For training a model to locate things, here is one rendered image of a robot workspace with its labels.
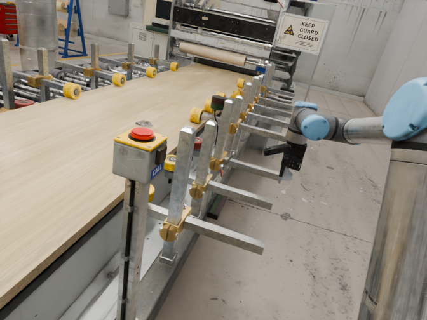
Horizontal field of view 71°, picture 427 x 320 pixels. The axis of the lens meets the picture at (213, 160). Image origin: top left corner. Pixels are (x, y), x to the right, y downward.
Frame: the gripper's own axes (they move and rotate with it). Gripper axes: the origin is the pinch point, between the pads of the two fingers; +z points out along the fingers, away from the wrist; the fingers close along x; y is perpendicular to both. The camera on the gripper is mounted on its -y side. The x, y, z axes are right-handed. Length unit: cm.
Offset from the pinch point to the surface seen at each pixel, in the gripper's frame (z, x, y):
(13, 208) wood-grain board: -8, -76, -64
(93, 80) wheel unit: -8, 56, -137
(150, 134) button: -41, -81, -26
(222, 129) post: -18.8, -6.0, -28.4
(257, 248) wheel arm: -1, -52, -2
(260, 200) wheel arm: -2.9, -26.5, -5.3
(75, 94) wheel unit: -12, 9, -114
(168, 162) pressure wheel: -9, -29, -42
